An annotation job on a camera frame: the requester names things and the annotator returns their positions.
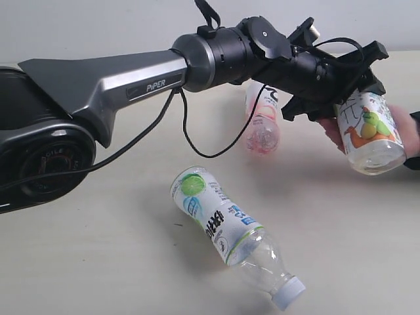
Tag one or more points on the pink peach drink bottle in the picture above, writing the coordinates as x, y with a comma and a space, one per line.
262, 135

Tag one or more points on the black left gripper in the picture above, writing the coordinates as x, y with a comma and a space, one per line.
317, 81

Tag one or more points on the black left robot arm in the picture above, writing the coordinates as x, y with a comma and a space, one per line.
55, 112

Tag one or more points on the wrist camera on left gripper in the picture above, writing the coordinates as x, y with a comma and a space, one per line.
305, 34

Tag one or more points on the fruit tea bottle white label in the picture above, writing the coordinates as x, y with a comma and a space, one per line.
370, 138

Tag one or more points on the lime label clear bottle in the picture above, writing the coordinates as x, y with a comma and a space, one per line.
242, 242

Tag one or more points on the open bare human hand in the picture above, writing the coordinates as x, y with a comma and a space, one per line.
332, 130

